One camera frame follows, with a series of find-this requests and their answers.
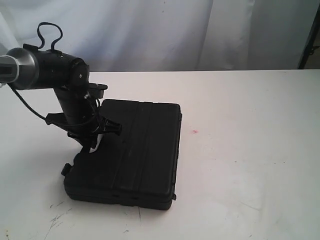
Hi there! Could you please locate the black stand pole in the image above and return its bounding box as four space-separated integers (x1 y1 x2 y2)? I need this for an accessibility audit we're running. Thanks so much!
297 4 320 70

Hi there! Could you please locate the white backdrop curtain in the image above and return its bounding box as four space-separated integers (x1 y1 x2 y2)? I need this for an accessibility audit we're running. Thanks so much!
0 0 320 72

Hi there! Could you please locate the black plastic tool case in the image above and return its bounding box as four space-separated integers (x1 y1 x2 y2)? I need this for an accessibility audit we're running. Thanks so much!
63 99 182 210

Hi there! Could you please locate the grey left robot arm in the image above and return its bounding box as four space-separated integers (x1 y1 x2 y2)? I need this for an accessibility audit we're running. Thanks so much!
0 44 122 149

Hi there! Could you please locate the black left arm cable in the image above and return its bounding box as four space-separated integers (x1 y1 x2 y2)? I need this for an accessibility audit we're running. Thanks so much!
9 22 101 136

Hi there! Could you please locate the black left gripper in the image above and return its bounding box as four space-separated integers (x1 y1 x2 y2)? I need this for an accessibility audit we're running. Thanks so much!
46 87 122 152

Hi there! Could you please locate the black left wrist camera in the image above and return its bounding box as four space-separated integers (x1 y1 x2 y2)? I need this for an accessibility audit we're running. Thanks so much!
88 83 108 99

